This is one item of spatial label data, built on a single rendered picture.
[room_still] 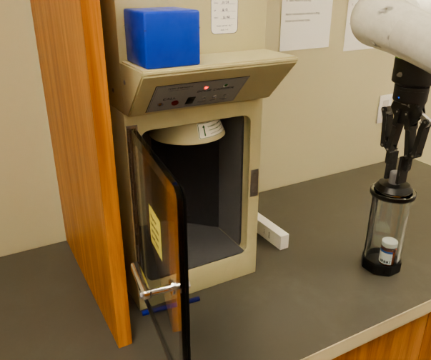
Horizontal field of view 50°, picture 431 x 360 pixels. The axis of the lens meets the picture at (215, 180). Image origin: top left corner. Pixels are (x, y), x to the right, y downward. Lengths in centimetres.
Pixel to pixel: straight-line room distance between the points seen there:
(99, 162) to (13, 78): 53
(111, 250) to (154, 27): 41
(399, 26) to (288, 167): 92
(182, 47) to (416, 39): 41
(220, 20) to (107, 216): 44
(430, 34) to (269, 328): 67
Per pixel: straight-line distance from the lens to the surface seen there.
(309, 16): 164
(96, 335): 108
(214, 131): 103
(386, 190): 119
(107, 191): 84
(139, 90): 81
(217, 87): 89
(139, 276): 77
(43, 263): 135
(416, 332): 136
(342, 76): 179
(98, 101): 79
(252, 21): 100
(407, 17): 94
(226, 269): 118
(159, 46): 79
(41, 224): 143
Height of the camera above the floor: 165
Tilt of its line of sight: 24 degrees down
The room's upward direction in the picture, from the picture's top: straight up
